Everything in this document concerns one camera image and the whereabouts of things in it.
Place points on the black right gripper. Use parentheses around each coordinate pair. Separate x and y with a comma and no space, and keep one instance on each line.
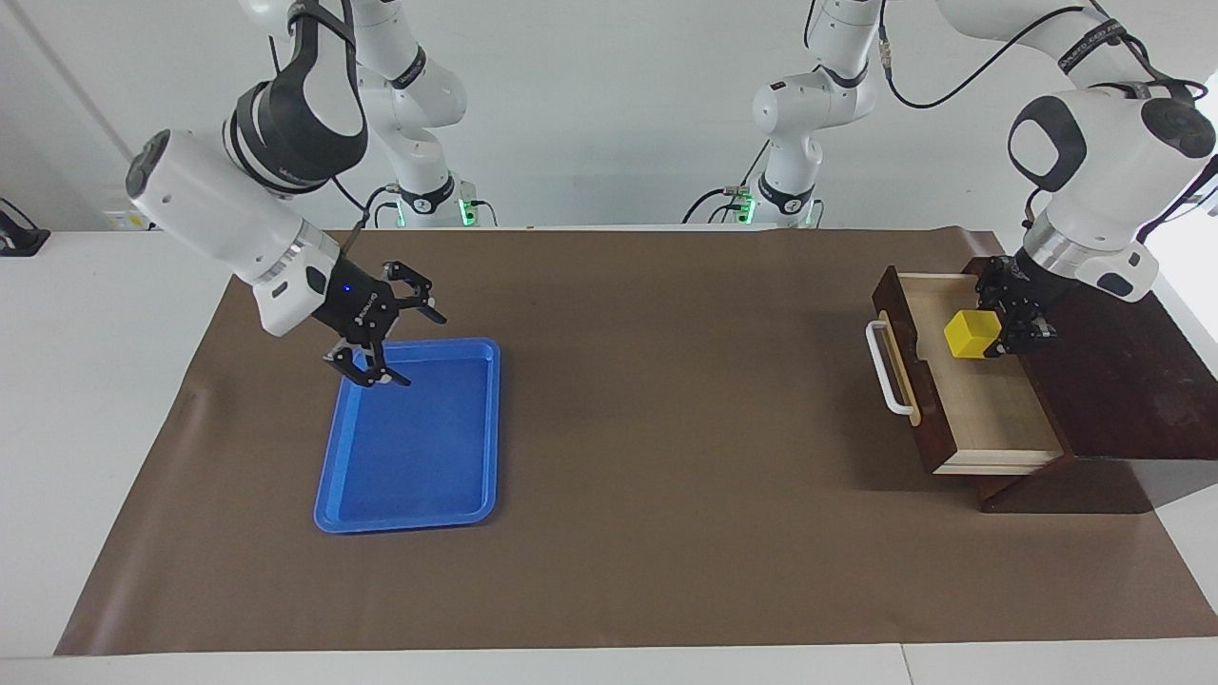
(357,304)

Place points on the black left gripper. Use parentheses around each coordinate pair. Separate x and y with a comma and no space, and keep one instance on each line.
(1026,290)

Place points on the yellow cube block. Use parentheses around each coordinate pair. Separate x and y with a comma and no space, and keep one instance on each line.
(971,335)

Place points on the dark wooden drawer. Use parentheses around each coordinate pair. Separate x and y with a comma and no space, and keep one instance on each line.
(990,409)

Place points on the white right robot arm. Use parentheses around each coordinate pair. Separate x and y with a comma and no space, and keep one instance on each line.
(209,205)

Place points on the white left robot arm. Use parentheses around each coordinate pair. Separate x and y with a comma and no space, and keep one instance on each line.
(1104,181)

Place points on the dark wooden drawer cabinet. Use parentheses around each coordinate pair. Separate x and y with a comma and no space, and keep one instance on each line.
(1113,381)

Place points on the blue plastic tray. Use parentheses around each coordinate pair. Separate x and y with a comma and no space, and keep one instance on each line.
(409,457)

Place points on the brown table mat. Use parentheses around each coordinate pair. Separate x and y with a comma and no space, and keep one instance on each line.
(666,428)

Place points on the black table clamp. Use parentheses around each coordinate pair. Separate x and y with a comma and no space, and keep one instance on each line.
(19,238)

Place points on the white wall power outlet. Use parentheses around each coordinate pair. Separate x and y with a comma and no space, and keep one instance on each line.
(128,221)

